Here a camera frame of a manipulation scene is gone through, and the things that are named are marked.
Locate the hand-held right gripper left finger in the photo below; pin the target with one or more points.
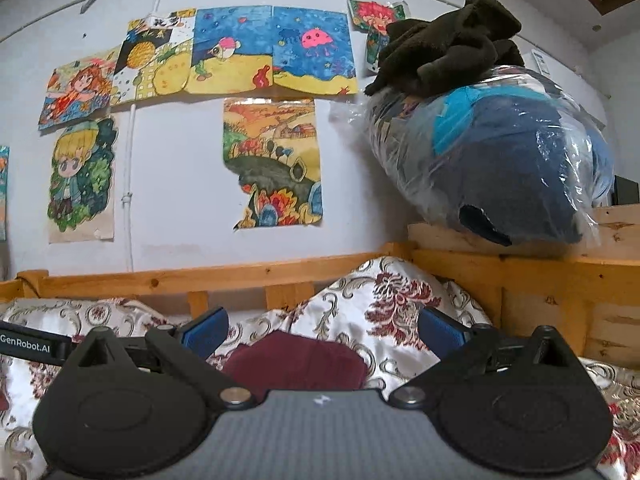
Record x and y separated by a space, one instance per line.
205 334

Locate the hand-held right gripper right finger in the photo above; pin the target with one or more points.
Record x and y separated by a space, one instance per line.
440 334

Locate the maroon knit sweater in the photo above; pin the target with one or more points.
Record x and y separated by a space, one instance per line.
295 360

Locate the floral patterned bed blanket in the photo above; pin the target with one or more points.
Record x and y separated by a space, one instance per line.
380 305

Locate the blue plush in plastic bag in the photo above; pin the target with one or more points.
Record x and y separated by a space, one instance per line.
500 160

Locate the black box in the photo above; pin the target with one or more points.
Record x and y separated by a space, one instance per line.
627 190

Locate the dark brown plush cloth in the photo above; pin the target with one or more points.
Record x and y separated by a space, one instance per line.
445 45

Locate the wooden bed frame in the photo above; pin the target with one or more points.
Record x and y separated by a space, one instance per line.
200 277

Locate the wall drawing with blue edge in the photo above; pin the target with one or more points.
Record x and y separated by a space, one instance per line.
3 190

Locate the white wall pipe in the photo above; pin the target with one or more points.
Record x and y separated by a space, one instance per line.
131 185

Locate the blond child wall drawing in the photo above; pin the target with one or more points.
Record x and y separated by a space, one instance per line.
82 175

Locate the landscape wall drawing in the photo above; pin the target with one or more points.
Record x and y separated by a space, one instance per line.
272 160

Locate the orange-haired girl wall drawing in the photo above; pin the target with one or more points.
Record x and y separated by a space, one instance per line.
75 90

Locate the pineapple wall drawing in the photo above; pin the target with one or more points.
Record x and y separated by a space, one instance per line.
150 60

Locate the fish wall drawing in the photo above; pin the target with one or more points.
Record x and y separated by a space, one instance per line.
230 50

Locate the white wall label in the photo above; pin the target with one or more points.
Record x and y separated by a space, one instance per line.
541 62

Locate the pink jellyfish wall drawing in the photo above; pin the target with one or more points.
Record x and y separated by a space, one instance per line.
315 45

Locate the red flower wall drawing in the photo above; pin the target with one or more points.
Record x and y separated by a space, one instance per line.
372 15

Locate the white wall clip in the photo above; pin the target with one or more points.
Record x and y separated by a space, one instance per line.
92 0

